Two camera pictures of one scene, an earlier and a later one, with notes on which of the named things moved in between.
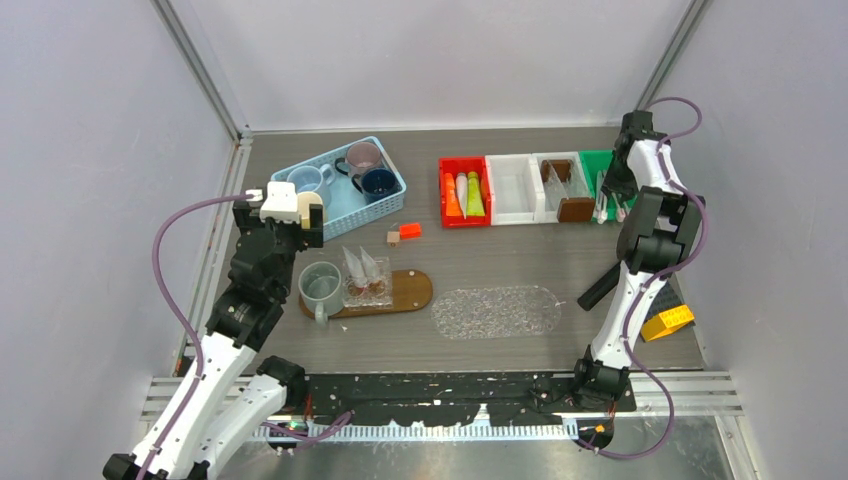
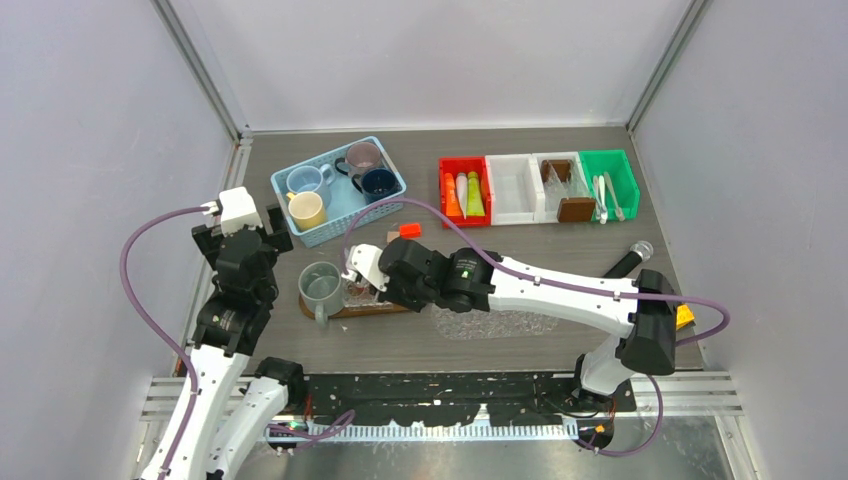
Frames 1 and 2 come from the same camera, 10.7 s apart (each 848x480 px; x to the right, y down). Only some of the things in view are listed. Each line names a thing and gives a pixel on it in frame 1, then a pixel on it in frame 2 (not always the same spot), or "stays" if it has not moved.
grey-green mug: [321, 288] stays
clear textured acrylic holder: [378, 293] stays
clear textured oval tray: [493, 312] stays
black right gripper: [623, 188] → [391, 295]
